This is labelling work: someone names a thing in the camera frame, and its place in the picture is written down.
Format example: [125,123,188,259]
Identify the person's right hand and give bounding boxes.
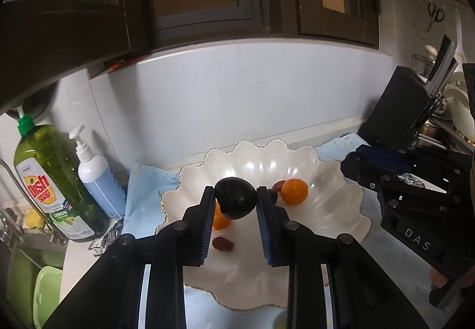
[430,267,451,288]

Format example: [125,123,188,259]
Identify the light blue towel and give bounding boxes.
[124,135,372,329]

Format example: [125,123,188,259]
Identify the yellow sponge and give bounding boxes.
[23,208,48,230]

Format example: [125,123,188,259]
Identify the steel sink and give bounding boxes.
[0,236,67,329]

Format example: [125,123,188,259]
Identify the black knife block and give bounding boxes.
[357,66,446,152]

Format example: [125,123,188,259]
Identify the white crockery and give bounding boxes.
[441,81,475,137]

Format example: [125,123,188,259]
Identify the tall steel faucet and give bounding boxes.
[0,158,67,245]

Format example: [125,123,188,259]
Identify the green dish soap bottle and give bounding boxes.
[14,107,110,243]

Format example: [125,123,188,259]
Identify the mandarin orange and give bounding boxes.
[281,178,309,206]
[212,203,232,231]

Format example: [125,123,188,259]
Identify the oval red-brown date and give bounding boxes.
[212,236,235,252]

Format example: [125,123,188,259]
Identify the white scalloped ceramic bowl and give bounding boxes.
[155,139,373,312]

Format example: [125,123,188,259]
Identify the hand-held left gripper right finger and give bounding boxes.
[256,186,427,329]

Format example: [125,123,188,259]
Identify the hanging scissors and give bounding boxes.
[426,2,446,34]

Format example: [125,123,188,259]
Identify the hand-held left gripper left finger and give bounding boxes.
[45,186,218,329]

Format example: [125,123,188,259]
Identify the steel cooking pot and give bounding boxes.
[419,117,475,152]

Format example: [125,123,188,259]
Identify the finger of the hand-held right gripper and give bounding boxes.
[341,153,461,206]
[354,145,472,195]

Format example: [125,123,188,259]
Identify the knife handles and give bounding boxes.
[426,34,460,97]

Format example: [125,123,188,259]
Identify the light green plastic tray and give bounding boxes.
[33,266,64,329]

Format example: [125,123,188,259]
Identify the white and blue pump bottle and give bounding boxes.
[69,125,127,219]

